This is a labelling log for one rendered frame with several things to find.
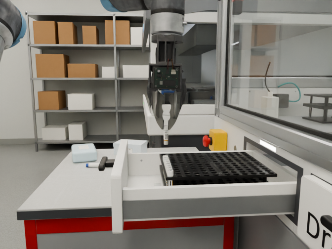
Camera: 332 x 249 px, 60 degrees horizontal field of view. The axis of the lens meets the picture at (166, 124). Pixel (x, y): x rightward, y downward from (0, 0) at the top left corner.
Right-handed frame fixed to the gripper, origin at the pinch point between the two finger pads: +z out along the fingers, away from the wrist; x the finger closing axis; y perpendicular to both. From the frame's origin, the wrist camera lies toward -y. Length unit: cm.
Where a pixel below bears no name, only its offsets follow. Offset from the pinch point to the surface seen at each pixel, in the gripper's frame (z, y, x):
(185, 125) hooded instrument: 12, -75, 5
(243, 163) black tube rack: 7.7, 5.5, 17.9
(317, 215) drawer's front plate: 9.6, 25.6, 25.2
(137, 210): 12.6, 20.7, -3.5
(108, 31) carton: -77, -355, -108
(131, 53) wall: -51, -404, -85
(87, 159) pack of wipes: 21, -39, -33
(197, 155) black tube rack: 7.8, -0.6, 7.9
